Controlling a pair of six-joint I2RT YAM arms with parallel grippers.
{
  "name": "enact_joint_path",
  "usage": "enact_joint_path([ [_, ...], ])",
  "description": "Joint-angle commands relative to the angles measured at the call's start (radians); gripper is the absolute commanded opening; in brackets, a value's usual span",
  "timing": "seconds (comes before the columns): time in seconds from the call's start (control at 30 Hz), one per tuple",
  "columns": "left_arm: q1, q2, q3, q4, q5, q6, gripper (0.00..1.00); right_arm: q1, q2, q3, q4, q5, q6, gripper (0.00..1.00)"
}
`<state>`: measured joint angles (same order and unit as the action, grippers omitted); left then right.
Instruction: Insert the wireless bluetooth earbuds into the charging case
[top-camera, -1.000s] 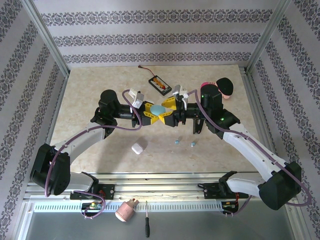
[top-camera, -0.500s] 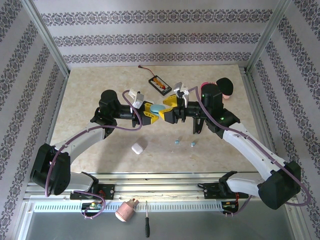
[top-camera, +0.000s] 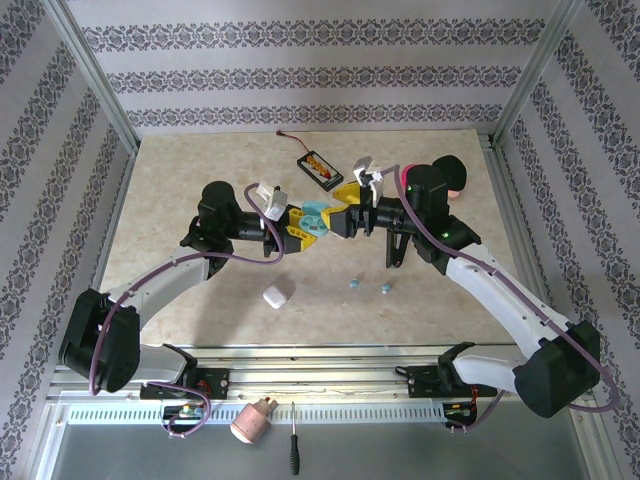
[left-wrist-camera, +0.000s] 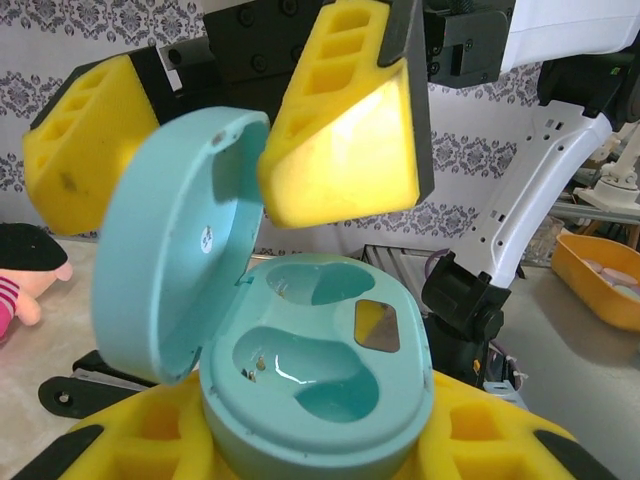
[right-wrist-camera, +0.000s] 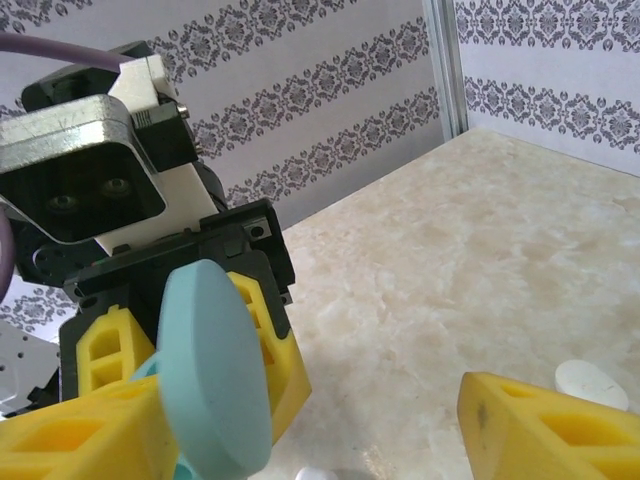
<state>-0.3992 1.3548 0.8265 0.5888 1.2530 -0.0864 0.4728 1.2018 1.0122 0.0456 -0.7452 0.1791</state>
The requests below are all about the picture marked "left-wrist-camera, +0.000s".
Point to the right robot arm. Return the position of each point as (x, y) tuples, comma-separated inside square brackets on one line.
[(540, 190)]

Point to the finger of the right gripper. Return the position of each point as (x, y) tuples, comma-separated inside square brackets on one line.
[(75, 150), (340, 150)]

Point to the yellow plastic bin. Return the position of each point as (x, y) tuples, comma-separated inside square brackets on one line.
[(580, 270)]

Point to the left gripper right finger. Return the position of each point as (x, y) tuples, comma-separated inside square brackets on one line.
[(475, 445)]

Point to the plush doll with black hat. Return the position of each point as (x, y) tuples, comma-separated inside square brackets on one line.
[(30, 255)]

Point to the pale blue case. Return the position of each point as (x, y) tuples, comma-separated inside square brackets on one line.
[(625, 291)]

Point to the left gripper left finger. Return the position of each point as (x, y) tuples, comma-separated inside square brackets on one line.
[(150, 440)]

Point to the black stand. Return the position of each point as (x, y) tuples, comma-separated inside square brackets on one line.
[(60, 395)]

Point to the blue oval charging case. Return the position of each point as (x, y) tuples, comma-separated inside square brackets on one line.
[(320, 350)]

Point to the pale pink case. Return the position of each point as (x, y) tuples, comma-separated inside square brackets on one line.
[(615, 274)]

